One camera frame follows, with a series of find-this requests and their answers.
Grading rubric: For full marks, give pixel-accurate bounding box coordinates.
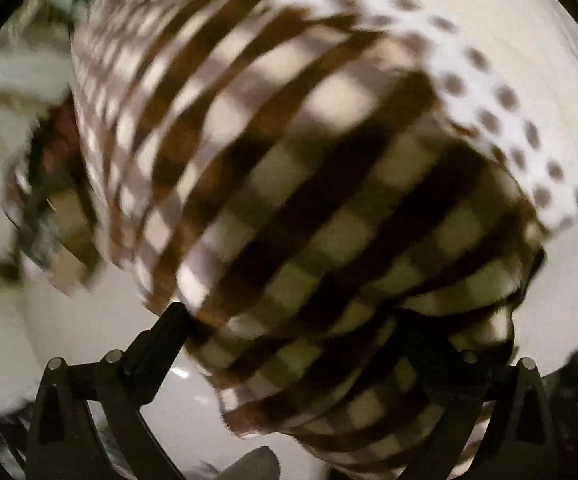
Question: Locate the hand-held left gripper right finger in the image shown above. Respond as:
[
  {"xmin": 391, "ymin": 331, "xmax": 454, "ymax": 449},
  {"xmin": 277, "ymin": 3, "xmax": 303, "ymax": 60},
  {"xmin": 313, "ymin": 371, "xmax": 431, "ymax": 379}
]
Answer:
[{"xmin": 398, "ymin": 317, "xmax": 562, "ymax": 480}]

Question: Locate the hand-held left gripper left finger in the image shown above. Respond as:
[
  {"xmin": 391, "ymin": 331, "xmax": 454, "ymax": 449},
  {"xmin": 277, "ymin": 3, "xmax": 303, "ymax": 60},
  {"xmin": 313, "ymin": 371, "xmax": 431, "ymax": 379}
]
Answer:
[{"xmin": 24, "ymin": 302, "xmax": 193, "ymax": 480}]

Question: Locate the brown checkered garment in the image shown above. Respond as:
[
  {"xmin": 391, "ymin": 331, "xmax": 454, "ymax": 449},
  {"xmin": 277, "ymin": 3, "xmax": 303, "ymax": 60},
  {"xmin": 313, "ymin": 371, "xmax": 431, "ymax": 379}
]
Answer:
[{"xmin": 69, "ymin": 0, "xmax": 578, "ymax": 479}]

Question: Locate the grey cloth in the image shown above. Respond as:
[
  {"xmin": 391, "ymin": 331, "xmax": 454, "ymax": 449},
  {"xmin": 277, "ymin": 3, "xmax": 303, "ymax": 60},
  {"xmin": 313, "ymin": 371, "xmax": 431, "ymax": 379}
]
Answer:
[{"xmin": 189, "ymin": 446, "xmax": 281, "ymax": 480}]

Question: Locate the brown patterned cloth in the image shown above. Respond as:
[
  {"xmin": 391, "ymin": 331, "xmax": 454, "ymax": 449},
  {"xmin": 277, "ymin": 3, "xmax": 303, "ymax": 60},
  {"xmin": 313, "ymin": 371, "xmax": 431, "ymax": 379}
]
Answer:
[{"xmin": 0, "ymin": 92, "xmax": 106, "ymax": 297}]

